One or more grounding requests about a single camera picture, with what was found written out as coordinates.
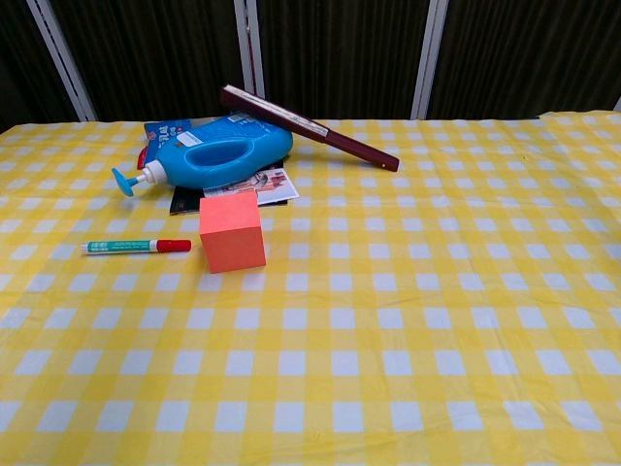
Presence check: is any orange foam cube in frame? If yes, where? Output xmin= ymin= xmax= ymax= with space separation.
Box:
xmin=199 ymin=190 xmax=267 ymax=275

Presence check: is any green marker pen red cap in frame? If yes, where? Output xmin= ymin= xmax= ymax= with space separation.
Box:
xmin=81 ymin=237 xmax=192 ymax=257

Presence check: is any yellow checkered tablecloth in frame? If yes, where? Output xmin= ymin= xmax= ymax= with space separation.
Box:
xmin=0 ymin=110 xmax=621 ymax=466

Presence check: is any dark red folded fan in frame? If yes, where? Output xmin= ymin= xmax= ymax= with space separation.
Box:
xmin=218 ymin=84 xmax=402 ymax=174

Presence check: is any blue detergent pump bottle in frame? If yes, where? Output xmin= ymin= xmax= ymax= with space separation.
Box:
xmin=111 ymin=115 xmax=295 ymax=197

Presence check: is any black booklet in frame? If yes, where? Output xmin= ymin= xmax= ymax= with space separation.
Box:
xmin=168 ymin=167 xmax=288 ymax=216

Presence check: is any black pleated curtain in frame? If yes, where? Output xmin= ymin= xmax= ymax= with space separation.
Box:
xmin=0 ymin=0 xmax=621 ymax=133

